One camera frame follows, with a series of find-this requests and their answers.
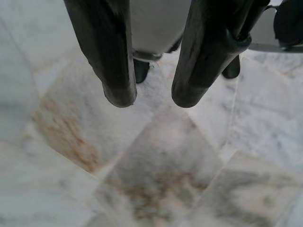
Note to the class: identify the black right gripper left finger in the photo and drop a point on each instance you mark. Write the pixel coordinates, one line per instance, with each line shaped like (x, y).
(111, 47)

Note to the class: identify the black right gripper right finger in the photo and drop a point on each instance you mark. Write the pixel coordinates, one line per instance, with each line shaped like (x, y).
(201, 52)

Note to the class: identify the silver robot right leg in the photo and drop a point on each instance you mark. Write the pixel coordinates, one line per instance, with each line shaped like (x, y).
(154, 23)

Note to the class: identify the silver robot leg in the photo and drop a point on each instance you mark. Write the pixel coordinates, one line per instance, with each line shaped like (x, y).
(154, 23)
(264, 35)

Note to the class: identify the silver robot left leg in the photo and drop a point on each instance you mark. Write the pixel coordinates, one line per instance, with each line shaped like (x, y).
(264, 35)

